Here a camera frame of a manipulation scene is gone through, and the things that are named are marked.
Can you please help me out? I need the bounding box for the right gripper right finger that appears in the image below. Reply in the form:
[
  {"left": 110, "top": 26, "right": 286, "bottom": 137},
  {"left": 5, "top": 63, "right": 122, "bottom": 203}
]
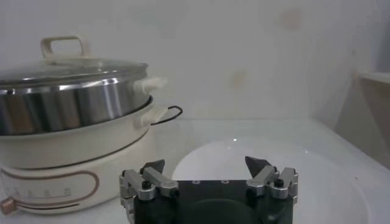
[{"left": 245, "top": 156, "right": 299, "bottom": 203}]

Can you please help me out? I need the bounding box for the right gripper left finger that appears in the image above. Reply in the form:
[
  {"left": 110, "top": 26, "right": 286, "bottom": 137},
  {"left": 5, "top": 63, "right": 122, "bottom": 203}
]
[{"left": 118, "top": 159, "right": 180, "bottom": 224}]

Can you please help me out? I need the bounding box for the round glass pot lid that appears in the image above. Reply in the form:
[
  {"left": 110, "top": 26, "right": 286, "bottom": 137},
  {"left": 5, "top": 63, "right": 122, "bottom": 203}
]
[{"left": 0, "top": 35, "right": 149, "bottom": 88}]

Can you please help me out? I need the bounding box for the round white plate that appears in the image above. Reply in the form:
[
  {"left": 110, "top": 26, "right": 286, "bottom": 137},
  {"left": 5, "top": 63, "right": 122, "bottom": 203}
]
[{"left": 171, "top": 139, "right": 370, "bottom": 224}]

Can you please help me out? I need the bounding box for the cream electric cooker base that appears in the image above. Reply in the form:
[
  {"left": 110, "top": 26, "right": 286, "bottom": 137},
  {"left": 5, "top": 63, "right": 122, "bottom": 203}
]
[{"left": 0, "top": 97, "right": 170, "bottom": 216}]

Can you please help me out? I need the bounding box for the black cooker power cable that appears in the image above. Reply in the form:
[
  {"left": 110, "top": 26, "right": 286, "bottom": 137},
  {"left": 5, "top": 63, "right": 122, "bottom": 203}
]
[{"left": 151, "top": 105, "right": 183, "bottom": 126}]

